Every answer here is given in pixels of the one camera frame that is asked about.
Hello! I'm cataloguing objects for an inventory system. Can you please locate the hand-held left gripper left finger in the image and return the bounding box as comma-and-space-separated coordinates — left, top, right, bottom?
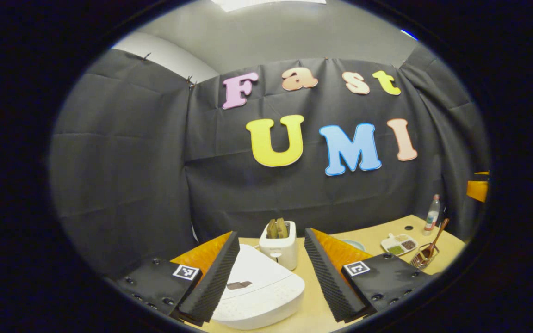
106, 230, 242, 325

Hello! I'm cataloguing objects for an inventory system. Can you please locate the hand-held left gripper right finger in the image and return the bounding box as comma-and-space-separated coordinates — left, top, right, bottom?
304, 227, 434, 324

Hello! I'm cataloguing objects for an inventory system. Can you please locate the white rice cooker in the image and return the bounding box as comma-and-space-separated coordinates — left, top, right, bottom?
211, 244, 305, 330

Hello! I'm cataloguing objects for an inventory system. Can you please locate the brown wooden spoon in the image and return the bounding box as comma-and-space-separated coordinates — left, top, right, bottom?
420, 218, 450, 260

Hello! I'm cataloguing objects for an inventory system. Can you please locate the clear plastic water bottle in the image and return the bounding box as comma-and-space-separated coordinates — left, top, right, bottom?
424, 194, 441, 235

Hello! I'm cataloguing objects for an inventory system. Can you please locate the white toaster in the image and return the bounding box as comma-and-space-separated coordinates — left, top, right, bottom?
259, 221, 298, 271

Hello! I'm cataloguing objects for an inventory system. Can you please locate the white divided dish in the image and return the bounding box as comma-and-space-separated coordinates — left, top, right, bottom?
381, 234, 418, 256

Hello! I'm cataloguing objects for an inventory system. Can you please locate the black backdrop cloth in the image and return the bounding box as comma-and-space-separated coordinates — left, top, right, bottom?
49, 44, 491, 278

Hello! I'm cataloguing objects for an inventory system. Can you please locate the large ceiling light panel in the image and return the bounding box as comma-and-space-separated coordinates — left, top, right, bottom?
211, 0, 327, 12

